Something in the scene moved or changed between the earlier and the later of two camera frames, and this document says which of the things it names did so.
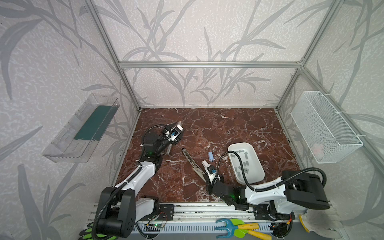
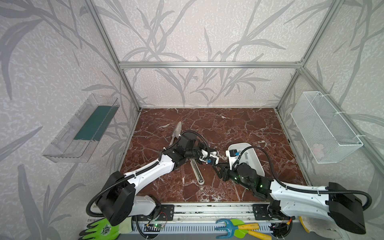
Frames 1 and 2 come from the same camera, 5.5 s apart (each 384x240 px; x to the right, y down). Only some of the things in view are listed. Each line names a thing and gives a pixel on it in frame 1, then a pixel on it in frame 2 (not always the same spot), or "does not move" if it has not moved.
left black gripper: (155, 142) → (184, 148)
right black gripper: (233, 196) → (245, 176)
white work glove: (325, 222) does not move
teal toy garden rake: (231, 227) does not move
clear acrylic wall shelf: (76, 141) does not move
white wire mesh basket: (329, 137) does not move
